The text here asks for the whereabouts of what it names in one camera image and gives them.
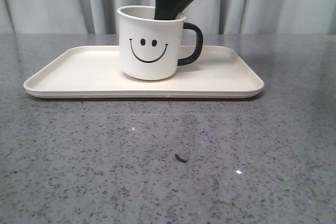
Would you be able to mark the small black debris piece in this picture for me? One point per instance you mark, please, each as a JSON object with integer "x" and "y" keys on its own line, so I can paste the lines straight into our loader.
{"x": 180, "y": 159}

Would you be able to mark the pale green curtain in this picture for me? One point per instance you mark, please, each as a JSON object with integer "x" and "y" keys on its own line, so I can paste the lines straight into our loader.
{"x": 211, "y": 16}

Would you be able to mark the white smiley mug black handle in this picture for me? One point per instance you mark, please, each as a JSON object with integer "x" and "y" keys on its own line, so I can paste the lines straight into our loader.
{"x": 149, "y": 47}

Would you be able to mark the cream rectangular plastic tray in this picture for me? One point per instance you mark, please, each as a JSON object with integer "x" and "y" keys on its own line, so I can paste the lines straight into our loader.
{"x": 94, "y": 72}

